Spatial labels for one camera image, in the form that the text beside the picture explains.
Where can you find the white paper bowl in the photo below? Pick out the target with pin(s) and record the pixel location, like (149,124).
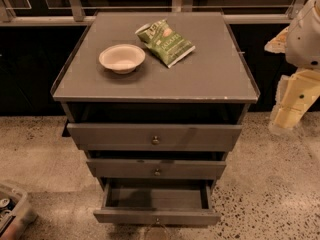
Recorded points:
(122,58)

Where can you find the grey middle drawer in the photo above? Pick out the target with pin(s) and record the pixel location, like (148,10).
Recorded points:
(156,169)

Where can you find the grey drawer cabinet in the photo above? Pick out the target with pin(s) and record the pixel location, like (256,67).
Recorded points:
(211,86)

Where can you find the soda can in bin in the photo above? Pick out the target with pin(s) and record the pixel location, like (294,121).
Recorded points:
(4,203)

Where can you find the grey bottom drawer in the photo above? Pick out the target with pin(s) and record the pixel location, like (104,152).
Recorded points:
(157,201)

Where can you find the green chip bag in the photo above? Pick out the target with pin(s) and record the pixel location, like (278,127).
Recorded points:
(164,42)

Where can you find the grey drawer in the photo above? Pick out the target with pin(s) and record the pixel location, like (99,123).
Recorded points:
(156,169)
(157,201)
(154,137)

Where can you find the clear plastic storage bin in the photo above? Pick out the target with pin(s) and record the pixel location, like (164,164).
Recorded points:
(18,215)

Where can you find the metal railing frame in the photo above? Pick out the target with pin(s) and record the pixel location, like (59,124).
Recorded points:
(83,12)

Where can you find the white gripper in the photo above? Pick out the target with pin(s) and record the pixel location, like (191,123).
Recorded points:
(304,44)

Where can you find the grey top drawer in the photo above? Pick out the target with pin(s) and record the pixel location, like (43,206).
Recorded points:
(154,137)

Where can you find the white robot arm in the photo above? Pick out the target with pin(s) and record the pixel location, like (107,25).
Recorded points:
(300,43)

